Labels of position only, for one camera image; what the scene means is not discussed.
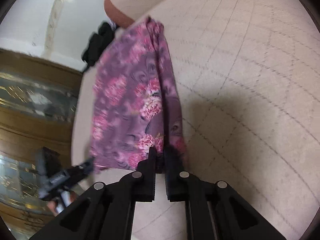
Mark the left hand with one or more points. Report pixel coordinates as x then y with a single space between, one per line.
56 205

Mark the pink quilted bed mattress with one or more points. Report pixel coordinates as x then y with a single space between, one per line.
247 74

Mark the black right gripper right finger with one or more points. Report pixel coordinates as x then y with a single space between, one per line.
213 210

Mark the purple pink floral garment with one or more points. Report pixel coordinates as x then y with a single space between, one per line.
136 103

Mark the black garment on bed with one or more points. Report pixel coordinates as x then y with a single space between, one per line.
97 43

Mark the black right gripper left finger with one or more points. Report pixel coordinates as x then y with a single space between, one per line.
105 211

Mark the brown wooden glass cabinet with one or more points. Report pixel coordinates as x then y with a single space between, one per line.
38 103

